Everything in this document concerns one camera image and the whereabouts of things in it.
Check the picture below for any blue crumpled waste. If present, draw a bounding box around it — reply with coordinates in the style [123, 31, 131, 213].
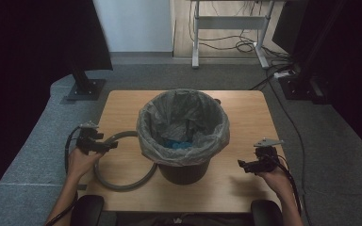
[163, 138, 193, 151]

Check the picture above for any black plastic trash bin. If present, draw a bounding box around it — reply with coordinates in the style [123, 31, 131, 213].
[156, 158, 211, 186]

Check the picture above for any tangle of black cables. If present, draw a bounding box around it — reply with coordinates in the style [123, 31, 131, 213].
[197, 31, 293, 64]

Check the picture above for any white power strip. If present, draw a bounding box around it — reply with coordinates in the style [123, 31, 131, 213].
[272, 70, 292, 80]

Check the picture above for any white metal desk frame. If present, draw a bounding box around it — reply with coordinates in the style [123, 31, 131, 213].
[190, 0, 277, 70]

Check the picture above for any person's right hand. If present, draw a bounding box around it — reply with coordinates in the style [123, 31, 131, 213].
[256, 165, 292, 196]

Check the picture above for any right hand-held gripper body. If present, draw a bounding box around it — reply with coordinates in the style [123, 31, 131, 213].
[253, 137, 286, 174]

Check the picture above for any black stand with large base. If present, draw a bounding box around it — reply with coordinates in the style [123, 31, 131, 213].
[277, 0, 351, 105]

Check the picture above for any right hand-held gripper black cable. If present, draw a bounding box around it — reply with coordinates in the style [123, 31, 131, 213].
[268, 153, 304, 218]

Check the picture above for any grey translucent plastic bag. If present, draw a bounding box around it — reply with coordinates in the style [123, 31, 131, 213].
[136, 89, 231, 168]

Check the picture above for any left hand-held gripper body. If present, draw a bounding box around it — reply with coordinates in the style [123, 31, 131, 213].
[74, 121, 106, 155]

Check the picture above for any person's left hand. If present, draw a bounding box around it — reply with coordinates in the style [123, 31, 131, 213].
[67, 146, 104, 183]

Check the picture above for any dark flat panel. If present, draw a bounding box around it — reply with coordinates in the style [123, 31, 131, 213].
[271, 0, 300, 55]

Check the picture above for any black stand with square base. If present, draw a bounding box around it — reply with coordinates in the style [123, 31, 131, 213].
[64, 68, 107, 102]

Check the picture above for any person's dark clothing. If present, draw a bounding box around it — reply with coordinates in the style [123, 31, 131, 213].
[116, 212, 253, 226]

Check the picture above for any thick black floor cable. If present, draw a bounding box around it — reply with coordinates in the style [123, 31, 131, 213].
[249, 63, 294, 91]

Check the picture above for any grey plastic bin ring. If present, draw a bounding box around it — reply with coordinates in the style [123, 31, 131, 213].
[93, 130, 158, 192]

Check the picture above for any long thin black floor cable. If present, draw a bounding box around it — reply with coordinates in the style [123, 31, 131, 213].
[265, 67, 313, 226]

